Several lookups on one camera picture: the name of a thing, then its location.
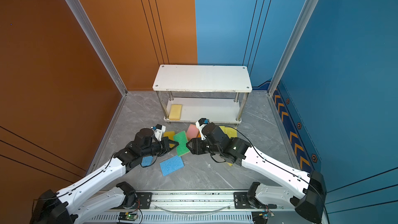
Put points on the aluminium front rail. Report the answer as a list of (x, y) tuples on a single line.
[(199, 207)]

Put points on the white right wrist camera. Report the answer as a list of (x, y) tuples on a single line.
[(200, 124)]

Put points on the lime porous sponge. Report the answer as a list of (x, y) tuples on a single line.
[(223, 129), (230, 132)]

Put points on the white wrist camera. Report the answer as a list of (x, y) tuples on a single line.
[(159, 131), (200, 124)]

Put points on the yellow sponge near left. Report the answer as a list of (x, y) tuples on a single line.
[(169, 134)]

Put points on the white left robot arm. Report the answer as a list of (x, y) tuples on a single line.
[(78, 202)]

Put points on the lime porous sponge right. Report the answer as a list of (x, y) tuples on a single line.
[(230, 132)]

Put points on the lime porous sponge left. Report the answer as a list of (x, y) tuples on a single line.
[(223, 129)]

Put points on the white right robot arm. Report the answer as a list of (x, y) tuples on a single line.
[(305, 191)]

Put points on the green circuit board right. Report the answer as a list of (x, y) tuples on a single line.
[(261, 217)]

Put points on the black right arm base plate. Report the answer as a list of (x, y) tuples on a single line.
[(243, 201)]

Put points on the green circuit board left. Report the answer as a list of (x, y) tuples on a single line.
[(127, 217)]

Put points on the aluminium corner post left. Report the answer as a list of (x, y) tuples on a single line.
[(86, 25)]

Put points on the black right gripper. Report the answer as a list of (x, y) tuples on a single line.
[(196, 146)]

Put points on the pink sponge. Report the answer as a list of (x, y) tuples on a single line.
[(192, 132)]

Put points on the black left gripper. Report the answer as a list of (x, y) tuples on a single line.
[(165, 142)]

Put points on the pale yellow sponge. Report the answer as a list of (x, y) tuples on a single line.
[(175, 112)]

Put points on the green circuit board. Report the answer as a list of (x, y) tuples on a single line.
[(127, 217), (261, 217)]

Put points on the aluminium corner post right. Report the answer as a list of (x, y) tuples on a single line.
[(301, 23)]

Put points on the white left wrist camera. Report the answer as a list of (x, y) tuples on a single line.
[(159, 131)]

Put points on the green sponge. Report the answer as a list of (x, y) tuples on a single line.
[(182, 140)]

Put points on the white two-tier shelf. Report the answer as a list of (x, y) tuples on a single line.
[(216, 92)]

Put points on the aluminium corner post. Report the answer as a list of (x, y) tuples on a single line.
[(301, 23), (86, 25)]

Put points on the blue sponge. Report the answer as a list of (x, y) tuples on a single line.
[(171, 165), (147, 161)]

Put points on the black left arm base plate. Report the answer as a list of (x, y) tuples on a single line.
[(144, 200)]

